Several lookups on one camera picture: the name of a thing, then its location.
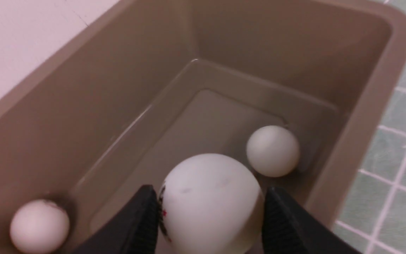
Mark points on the white ping-pong ball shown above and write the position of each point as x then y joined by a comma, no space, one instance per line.
211,204

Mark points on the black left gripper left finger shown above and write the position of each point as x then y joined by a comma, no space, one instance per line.
133,230

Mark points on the green checkered tablecloth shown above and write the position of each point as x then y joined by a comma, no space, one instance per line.
373,219

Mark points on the olive plastic bin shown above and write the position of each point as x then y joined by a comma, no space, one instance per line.
153,82

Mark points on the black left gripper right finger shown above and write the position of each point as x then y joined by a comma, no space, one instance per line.
289,229

